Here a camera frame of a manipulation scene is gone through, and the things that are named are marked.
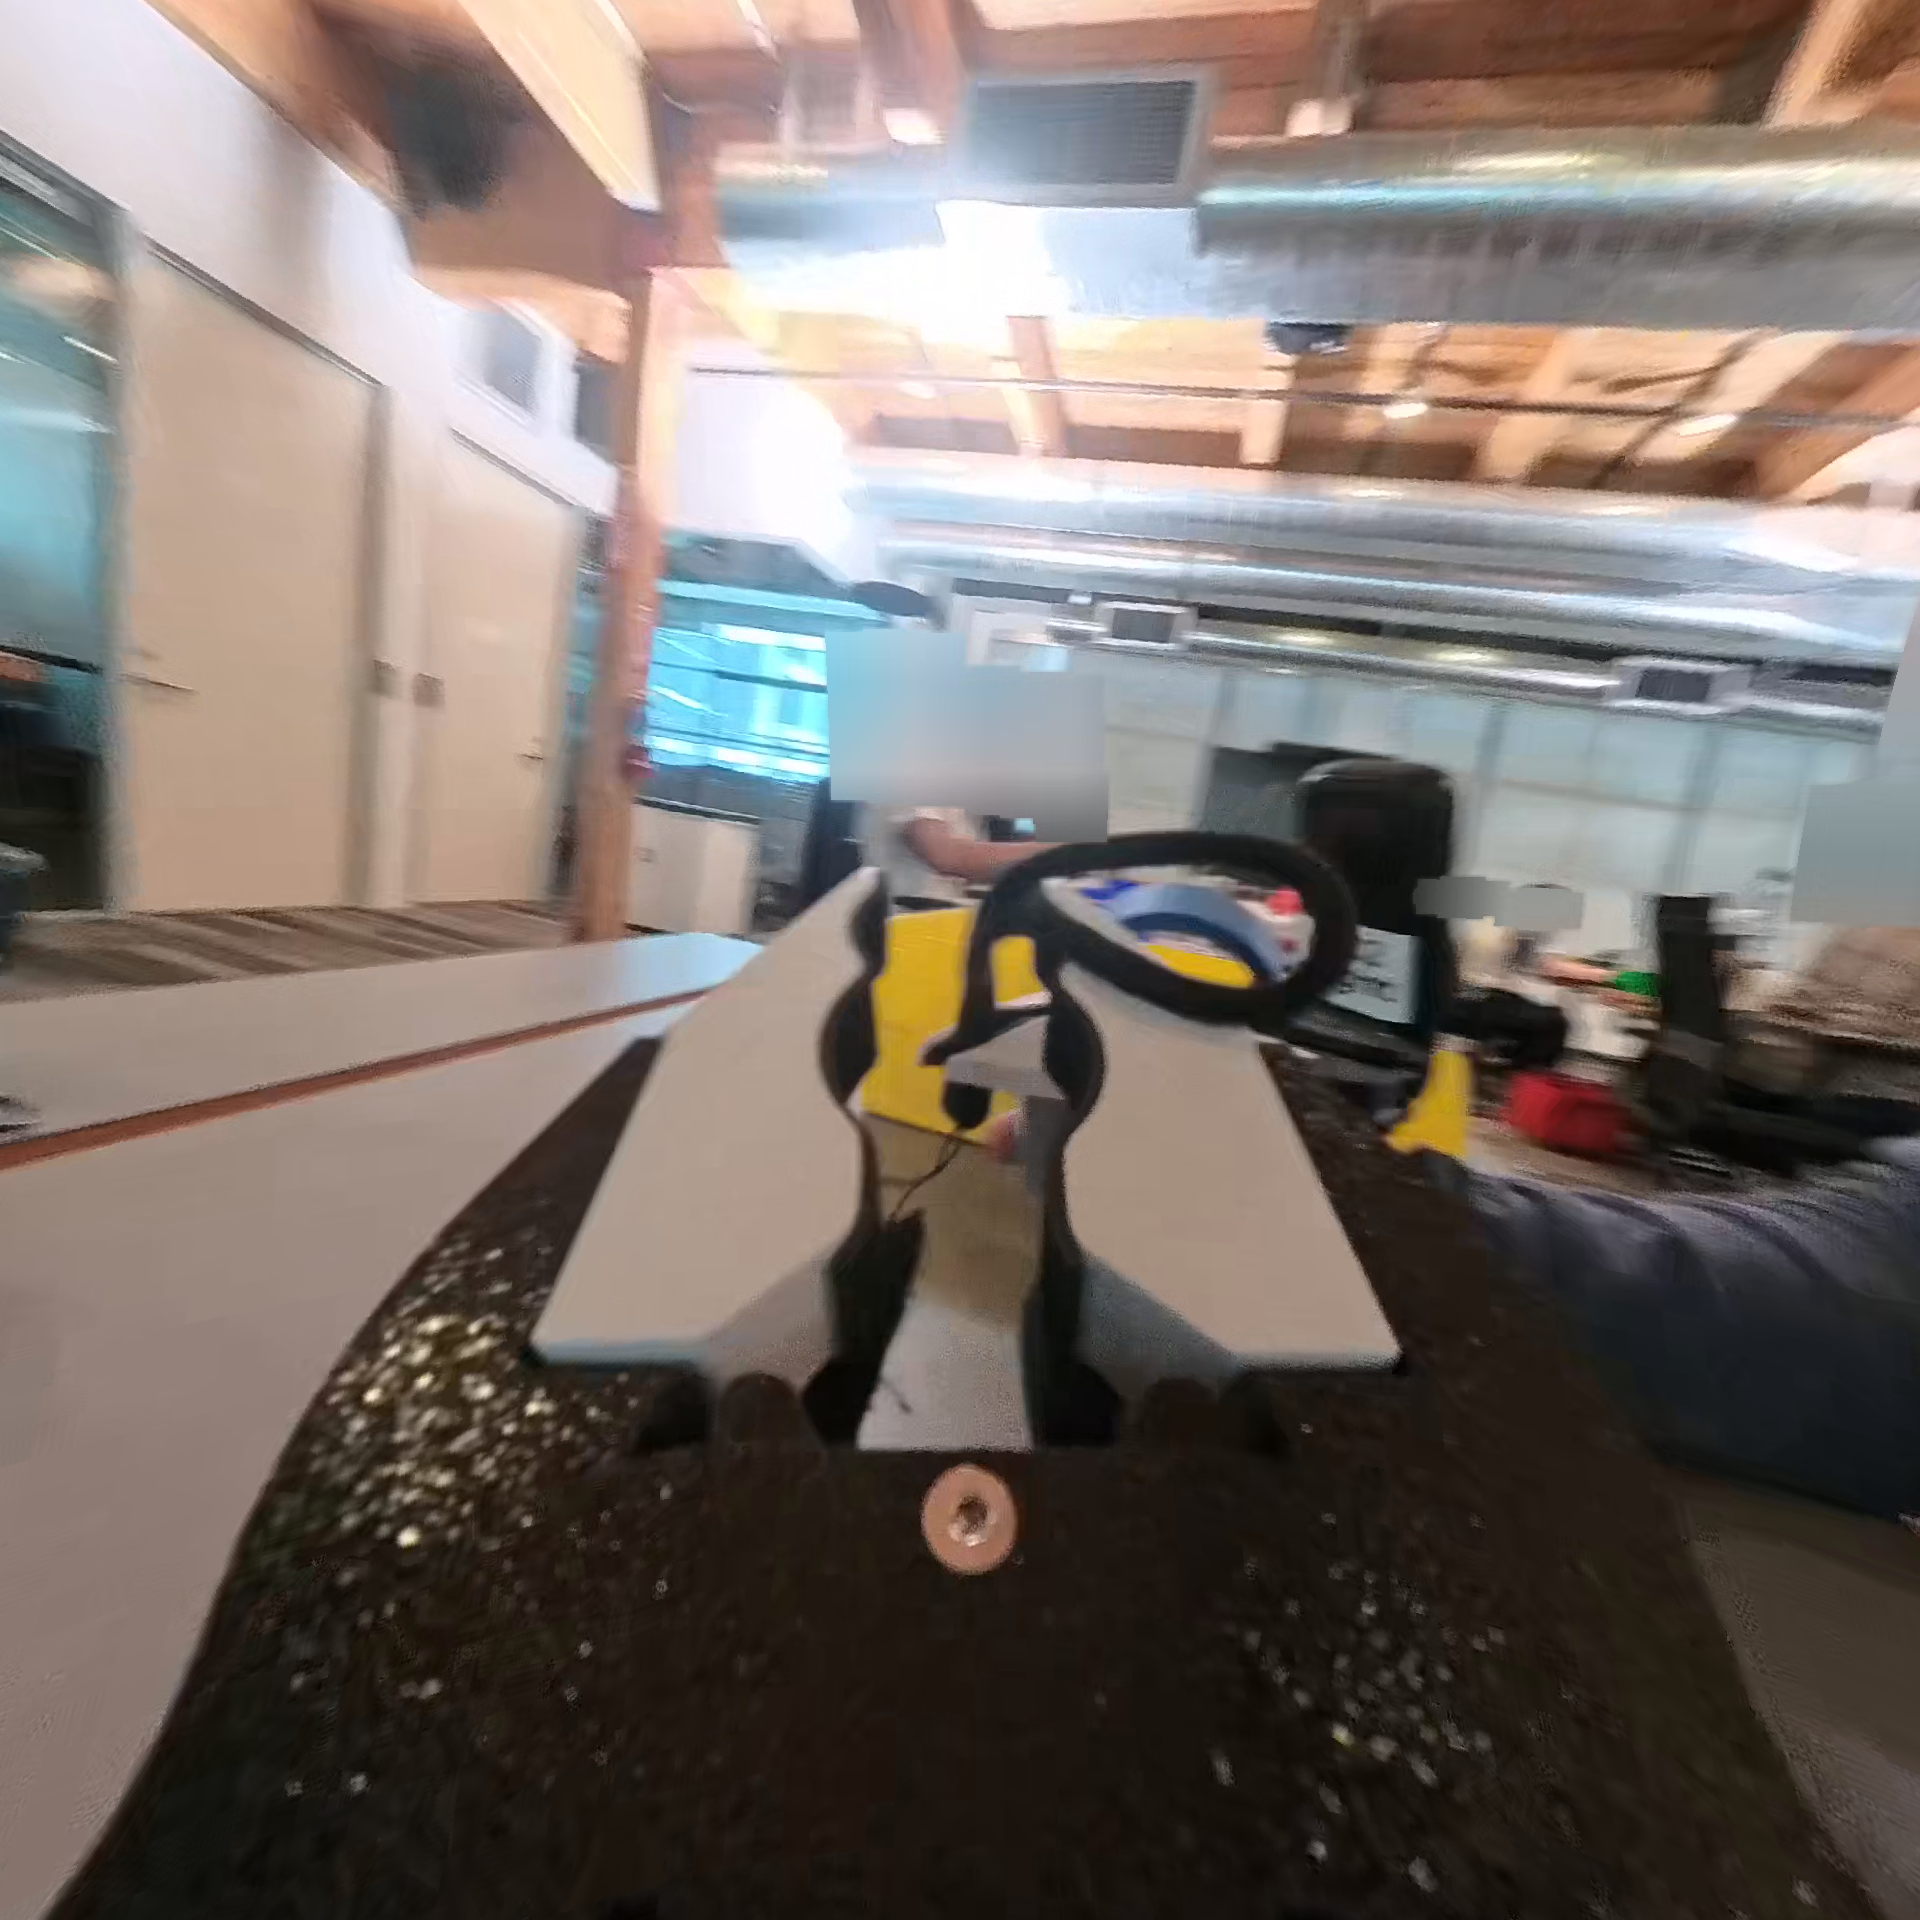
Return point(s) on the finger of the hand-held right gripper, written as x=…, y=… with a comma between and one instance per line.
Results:
x=1006, y=1067

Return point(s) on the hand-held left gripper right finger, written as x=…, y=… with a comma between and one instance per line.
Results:
x=1217, y=1201

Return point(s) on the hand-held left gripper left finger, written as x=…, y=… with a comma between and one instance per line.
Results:
x=691, y=1171

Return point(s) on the yellow plastic bin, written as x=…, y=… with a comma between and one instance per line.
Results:
x=915, y=1037

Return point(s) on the blue masking tape roll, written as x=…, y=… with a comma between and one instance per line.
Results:
x=1187, y=908

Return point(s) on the white recycling cabinet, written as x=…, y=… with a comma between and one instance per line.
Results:
x=691, y=869

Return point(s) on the red bag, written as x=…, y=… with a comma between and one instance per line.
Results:
x=1569, y=1112

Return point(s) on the white door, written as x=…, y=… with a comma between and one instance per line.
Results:
x=504, y=690
x=255, y=602

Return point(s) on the silver air duct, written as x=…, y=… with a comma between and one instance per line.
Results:
x=1502, y=210
x=1351, y=524

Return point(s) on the wooden post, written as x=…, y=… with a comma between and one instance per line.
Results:
x=623, y=720

